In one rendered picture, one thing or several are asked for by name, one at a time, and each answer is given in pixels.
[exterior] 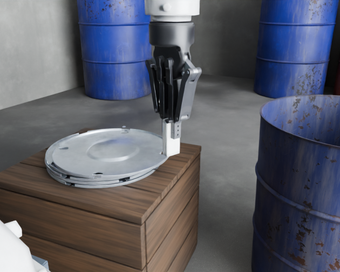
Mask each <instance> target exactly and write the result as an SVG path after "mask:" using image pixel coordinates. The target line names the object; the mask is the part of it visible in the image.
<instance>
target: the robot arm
mask: <svg viewBox="0 0 340 272"><path fill-rule="evenodd" d="M199 5H200V0H145V15H152V20H153V21H154V22H150V24H149V43H150V44H151V45H153V46H155V49H154V52H153V56H154V57H153V58H152V59H147V60H146V61H145V64H146V67H147V70H148V73H149V80H150V85H151V92H152V99H153V106H154V111H155V113H159V114H160V118H161V119H162V154H163V155H165V156H167V157H169V156H171V155H175V154H178V153H180V137H181V122H182V121H183V120H187V119H189V118H190V114H191V109H192V104H193V99H194V93H195V89H196V84H197V80H198V78H199V76H200V75H201V72H202V70H201V68H200V67H195V66H194V65H193V64H192V63H191V54H190V51H189V48H190V46H191V45H193V44H194V30H195V24H194V22H188V21H191V16H192V15H199ZM21 236H22V229H21V227H20V226H19V224H18V223H17V221H11V222H8V223H5V224H4V223H3V222H2V221H1V220H0V272H50V271H49V270H47V269H46V268H45V267H43V266H42V265H41V264H39V263H38V262H36V261H35V260H33V259H32V257H31V253H30V250H29V248H28V247H27V246H26V245H25V244H24V243H23V242H22V241H21V240H20V239H19V237H21Z"/></svg>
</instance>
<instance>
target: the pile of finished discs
mask: <svg viewBox="0 0 340 272"><path fill-rule="evenodd" d="M121 130H125V131H124V132H121V134H127V133H128V132H127V131H130V130H127V129H121ZM76 135H79V133H77V134H73V135H70V136H68V137H65V138H62V139H60V140H58V141H57V142H55V143H54V144H53V145H51V146H50V147H49V148H48V150H47V151H46V154H45V164H46V169H47V172H48V174H49V175H50V176H51V177H52V178H53V179H55V180H56V181H58V182H60V183H63V184H65V185H70V184H71V183H77V184H73V185H72V186H73V187H80V188H109V187H116V186H122V185H126V184H129V183H133V182H136V181H138V180H141V179H143V178H145V177H147V176H149V175H150V174H152V173H153V172H154V171H155V170H153V169H152V170H150V171H147V172H144V173H141V174H137V175H133V176H127V177H123V178H113V179H97V177H99V176H102V175H103V173H94V174H93V176H94V179H92V178H83V177H79V176H75V175H71V174H68V173H65V172H63V171H61V170H60V169H59V168H57V167H56V166H55V164H54V163H53V161H52V152H53V150H54V149H55V148H56V149H60V150H67V149H68V148H67V147H63V148H58V147H59V144H60V143H61V142H63V141H65V140H67V139H69V138H71V137H74V136H76Z"/></svg>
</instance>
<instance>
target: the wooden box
mask: <svg viewBox="0 0 340 272"><path fill-rule="evenodd" d="M49 147H50V146H49ZM49 147H47V148H46V149H43V150H42V151H40V152H38V153H36V154H34V155H32V156H30V157H28V158H26V159H24V160H23V161H21V162H19V163H17V164H15V165H13V166H11V167H9V168H7V169H5V170H4V171H2V172H0V220H1V221H2V222H3V223H4V224H5V223H8V222H11V221H17V223H18V224H19V226H20V227H21V229H22V236H21V237H19V239H20V240H21V241H22V242H23V243H24V244H25V245H26V246H27V247H28V248H29V250H30V253H31V255H34V256H36V257H39V258H41V259H44V260H46V261H47V262H48V266H49V271H50V272H184V271H185V269H186V267H187V265H188V263H189V260H190V259H191V257H192V255H193V253H194V251H195V249H196V245H197V243H198V214H199V184H200V155H201V153H200V152H201V146H199V145H192V144H186V143H181V142H180V153H178V154H175V155H171V156H169V157H168V159H167V160H166V161H165V162H164V163H163V164H161V165H160V166H159V167H158V168H157V169H153V170H155V171H154V172H153V173H152V174H150V175H149V176H147V177H145V178H143V179H141V180H138V181H136V182H133V183H129V184H126V185H122V186H116V187H109V188H80V187H73V186H72V185H73V184H77V183H71V184H70V185H65V184H63V183H60V182H58V181H56V180H55V179H53V178H52V177H51V176H50V175H49V174H48V172H47V169H46V164H45V154H46V151H47V150H48V148H49Z"/></svg>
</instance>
